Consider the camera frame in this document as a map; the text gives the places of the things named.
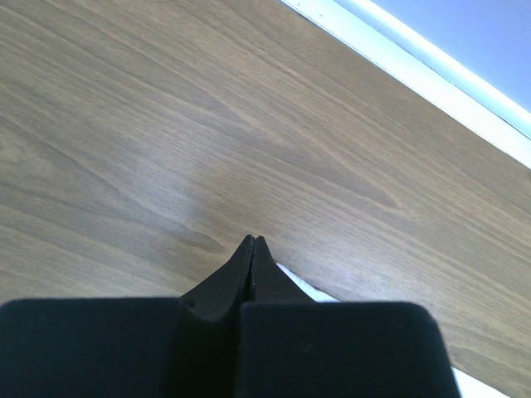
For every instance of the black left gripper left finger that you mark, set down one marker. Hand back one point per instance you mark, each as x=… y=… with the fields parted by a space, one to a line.
x=127 y=347

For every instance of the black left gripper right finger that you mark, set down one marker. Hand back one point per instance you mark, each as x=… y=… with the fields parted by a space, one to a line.
x=293 y=346

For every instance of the white t shirt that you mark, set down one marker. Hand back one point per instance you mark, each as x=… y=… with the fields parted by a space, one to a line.
x=469 y=387

